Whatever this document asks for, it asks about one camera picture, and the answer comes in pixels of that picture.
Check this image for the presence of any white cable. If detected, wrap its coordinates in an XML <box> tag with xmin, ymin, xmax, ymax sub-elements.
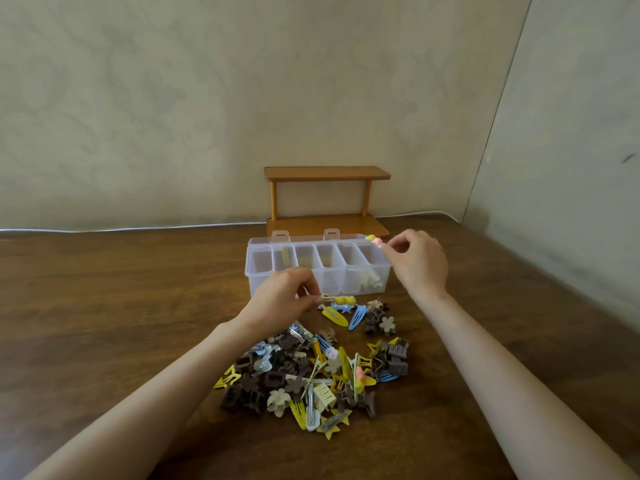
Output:
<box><xmin>0</xmin><ymin>210</ymin><xmax>460</xmax><ymax>233</ymax></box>

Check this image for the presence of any person's left forearm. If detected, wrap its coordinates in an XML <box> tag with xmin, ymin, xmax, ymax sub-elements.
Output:
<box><xmin>22</xmin><ymin>317</ymin><xmax>261</xmax><ymax>480</ymax></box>

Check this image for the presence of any pile of mixed hair clips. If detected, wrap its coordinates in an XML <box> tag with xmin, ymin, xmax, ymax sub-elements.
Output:
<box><xmin>213</xmin><ymin>319</ymin><xmax>410</xmax><ymax>441</ymax></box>

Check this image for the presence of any cream hair clip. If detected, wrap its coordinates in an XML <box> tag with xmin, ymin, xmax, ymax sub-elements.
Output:
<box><xmin>357</xmin><ymin>268</ymin><xmax>385</xmax><ymax>291</ymax></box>

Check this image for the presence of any small wooden shelf rack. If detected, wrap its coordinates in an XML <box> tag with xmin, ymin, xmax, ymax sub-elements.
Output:
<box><xmin>263</xmin><ymin>166</ymin><xmax>392</xmax><ymax>239</ymax></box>

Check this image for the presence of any clear plastic compartment box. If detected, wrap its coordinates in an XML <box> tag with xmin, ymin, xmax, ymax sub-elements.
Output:
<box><xmin>243</xmin><ymin>228</ymin><xmax>393</xmax><ymax>298</ymax></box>

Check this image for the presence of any person's right forearm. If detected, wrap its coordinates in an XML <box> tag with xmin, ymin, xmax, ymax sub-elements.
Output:
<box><xmin>409</xmin><ymin>289</ymin><xmax>640</xmax><ymax>480</ymax></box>

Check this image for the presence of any person's right hand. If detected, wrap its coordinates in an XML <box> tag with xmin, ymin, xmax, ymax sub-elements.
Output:
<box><xmin>382</xmin><ymin>228</ymin><xmax>451</xmax><ymax>303</ymax></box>

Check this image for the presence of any person's left hand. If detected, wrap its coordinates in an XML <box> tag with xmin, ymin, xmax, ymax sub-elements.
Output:
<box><xmin>235</xmin><ymin>267</ymin><xmax>323</xmax><ymax>341</ymax></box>

